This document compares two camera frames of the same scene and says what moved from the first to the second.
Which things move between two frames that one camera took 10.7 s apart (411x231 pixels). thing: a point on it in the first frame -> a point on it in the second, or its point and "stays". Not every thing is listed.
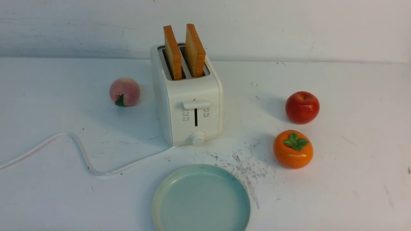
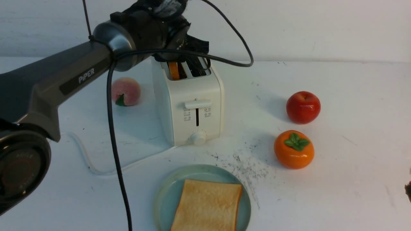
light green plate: x=201 y=197 stays
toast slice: x=195 y=53 -> x=208 y=206
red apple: x=302 y=107 stays
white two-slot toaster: x=188 y=90 stays
